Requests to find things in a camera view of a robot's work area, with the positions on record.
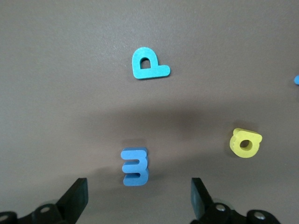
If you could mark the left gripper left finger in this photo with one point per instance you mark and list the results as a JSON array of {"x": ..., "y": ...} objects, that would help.
[{"x": 74, "y": 198}]

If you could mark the brown table cover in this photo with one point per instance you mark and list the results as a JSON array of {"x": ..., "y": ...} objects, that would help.
[{"x": 70, "y": 70}]

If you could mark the blue foam letter x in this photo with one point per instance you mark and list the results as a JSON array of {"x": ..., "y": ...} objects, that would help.
[{"x": 296, "y": 79}]

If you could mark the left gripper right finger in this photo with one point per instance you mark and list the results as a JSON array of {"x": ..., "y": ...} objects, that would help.
[{"x": 198, "y": 198}]

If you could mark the blue foam letter E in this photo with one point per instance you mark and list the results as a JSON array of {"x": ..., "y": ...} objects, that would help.
[{"x": 136, "y": 179}]

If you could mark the yellow foam letter d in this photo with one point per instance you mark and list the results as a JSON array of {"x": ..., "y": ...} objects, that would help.
[{"x": 238, "y": 147}]

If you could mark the teal foam letter P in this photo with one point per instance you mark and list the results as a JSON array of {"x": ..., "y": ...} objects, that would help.
[{"x": 154, "y": 71}]

